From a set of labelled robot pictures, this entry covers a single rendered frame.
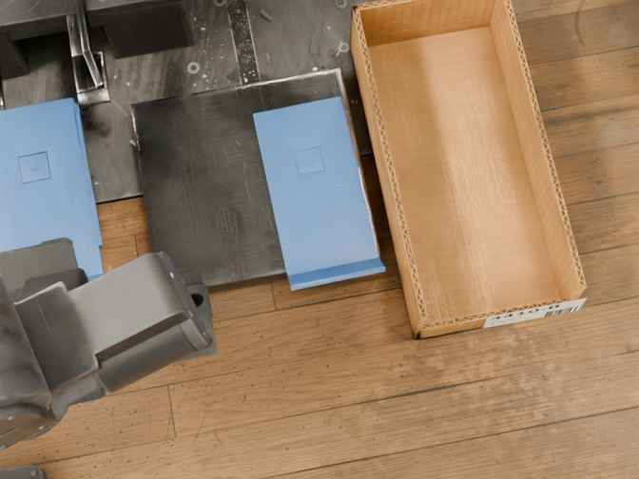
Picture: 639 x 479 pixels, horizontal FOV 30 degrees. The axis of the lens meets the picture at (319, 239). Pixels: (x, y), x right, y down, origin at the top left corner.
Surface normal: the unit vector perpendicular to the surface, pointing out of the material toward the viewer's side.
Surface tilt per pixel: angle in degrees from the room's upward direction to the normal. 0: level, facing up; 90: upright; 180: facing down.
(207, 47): 0
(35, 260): 31
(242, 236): 0
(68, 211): 2
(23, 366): 60
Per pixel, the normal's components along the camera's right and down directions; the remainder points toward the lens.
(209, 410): -0.01, -0.30
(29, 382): 0.77, -0.51
